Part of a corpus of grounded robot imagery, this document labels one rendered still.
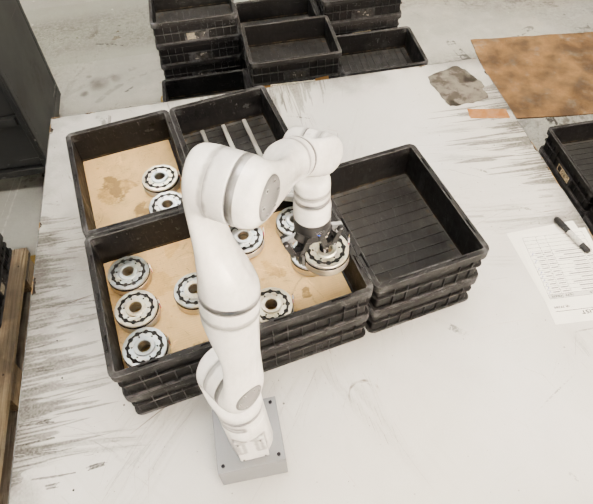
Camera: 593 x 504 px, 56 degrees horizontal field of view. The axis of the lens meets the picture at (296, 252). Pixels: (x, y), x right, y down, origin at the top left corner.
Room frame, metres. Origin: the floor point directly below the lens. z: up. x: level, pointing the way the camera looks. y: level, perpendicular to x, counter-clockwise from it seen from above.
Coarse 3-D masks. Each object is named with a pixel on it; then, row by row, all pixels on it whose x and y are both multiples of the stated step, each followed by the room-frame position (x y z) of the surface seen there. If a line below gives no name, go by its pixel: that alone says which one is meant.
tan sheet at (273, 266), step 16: (272, 224) 0.95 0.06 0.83; (272, 240) 0.90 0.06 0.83; (256, 256) 0.85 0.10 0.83; (272, 256) 0.84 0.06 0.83; (288, 256) 0.84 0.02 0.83; (256, 272) 0.80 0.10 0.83; (272, 272) 0.79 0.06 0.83; (288, 272) 0.79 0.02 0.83; (288, 288) 0.74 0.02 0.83; (304, 288) 0.74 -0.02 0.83; (320, 288) 0.74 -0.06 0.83; (336, 288) 0.74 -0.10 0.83; (304, 304) 0.70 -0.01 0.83
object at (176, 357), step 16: (128, 224) 0.89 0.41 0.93; (144, 224) 0.89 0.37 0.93; (96, 272) 0.75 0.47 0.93; (96, 288) 0.70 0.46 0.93; (96, 304) 0.66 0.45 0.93; (176, 352) 0.53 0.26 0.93; (192, 352) 0.53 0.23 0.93; (112, 368) 0.50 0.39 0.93; (128, 368) 0.50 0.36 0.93; (144, 368) 0.50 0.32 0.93; (160, 368) 0.51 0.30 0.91
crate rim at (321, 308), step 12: (360, 264) 0.74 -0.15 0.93; (372, 288) 0.67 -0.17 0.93; (348, 300) 0.64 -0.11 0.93; (360, 300) 0.65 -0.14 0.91; (300, 312) 0.62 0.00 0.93; (312, 312) 0.62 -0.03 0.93; (324, 312) 0.62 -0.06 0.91; (264, 324) 0.59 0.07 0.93; (276, 324) 0.59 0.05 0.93; (288, 324) 0.60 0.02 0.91
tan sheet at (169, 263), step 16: (144, 256) 0.86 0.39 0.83; (160, 256) 0.86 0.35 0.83; (176, 256) 0.86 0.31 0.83; (192, 256) 0.85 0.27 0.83; (160, 272) 0.81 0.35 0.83; (176, 272) 0.81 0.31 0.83; (192, 272) 0.80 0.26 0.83; (160, 288) 0.76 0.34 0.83; (112, 304) 0.72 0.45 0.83; (176, 304) 0.71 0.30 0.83; (160, 320) 0.67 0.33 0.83; (176, 320) 0.67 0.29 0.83; (192, 320) 0.66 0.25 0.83; (176, 336) 0.62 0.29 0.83; (192, 336) 0.62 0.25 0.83
